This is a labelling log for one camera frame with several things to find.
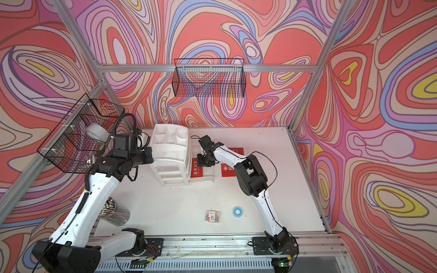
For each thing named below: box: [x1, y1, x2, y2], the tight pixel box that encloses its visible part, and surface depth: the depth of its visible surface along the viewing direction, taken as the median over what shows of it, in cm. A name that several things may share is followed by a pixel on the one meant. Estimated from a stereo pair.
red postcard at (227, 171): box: [220, 163, 237, 178], surface depth 101 cm
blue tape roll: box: [232, 205, 243, 218], surface depth 84 cm
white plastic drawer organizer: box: [150, 123, 193, 187], surface depth 87 cm
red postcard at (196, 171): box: [190, 157, 204, 179], surface depth 98 cm
